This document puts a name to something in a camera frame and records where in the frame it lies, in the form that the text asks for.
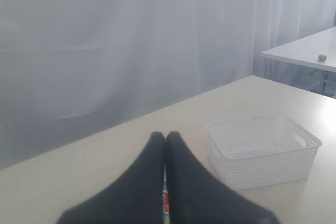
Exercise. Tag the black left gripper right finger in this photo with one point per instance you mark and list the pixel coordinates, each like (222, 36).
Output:
(196, 196)

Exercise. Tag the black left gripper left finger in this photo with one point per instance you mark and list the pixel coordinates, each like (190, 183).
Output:
(134, 197)

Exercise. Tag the blue chips bag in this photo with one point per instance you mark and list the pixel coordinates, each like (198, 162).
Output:
(165, 198)

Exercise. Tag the white perforated plastic basket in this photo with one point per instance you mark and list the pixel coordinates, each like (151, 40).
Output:
(260, 151)

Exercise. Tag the white background table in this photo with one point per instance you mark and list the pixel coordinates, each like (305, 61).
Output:
(305, 52)

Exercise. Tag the small object on background table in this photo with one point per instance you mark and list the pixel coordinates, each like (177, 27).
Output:
(322, 58)

